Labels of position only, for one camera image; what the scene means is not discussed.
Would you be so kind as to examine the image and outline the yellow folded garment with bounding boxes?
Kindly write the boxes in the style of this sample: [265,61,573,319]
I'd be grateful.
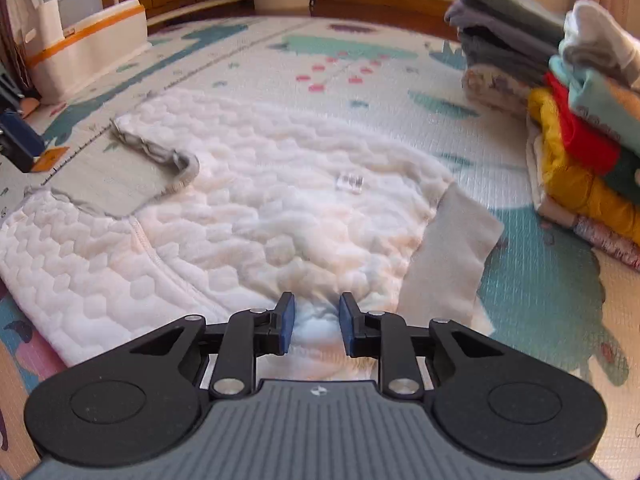
[527,88,639,244]

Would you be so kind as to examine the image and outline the cartoon printed play mat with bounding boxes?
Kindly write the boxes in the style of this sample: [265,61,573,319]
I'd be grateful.
[1,18,639,479]

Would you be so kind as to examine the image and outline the floral folded cloth bottom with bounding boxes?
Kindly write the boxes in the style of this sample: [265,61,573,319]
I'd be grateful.
[525,117,640,271]

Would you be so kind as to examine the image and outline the cream printed folded cloth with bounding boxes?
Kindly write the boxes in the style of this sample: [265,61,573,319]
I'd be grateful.
[461,64,533,119]

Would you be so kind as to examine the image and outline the orange card on mat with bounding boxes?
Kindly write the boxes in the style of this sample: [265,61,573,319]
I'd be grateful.
[30,146,68,174]

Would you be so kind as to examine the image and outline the white folded garment on top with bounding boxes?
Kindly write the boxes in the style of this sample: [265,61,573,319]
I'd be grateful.
[559,0,639,91]

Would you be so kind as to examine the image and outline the white orange storage box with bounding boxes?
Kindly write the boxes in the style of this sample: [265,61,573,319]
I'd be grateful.
[24,0,151,104]

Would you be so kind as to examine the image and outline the teal folded garment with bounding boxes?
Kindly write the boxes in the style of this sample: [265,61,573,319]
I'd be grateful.
[549,55,640,155]

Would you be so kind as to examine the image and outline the white quilted baby pants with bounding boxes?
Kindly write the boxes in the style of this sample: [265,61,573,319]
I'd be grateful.
[1,90,503,380]

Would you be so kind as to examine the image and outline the red folded garment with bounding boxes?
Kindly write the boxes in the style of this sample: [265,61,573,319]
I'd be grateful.
[544,72,620,177]

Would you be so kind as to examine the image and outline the grey folded clothes stack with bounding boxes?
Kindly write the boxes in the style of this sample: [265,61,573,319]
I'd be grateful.
[445,0,564,87]

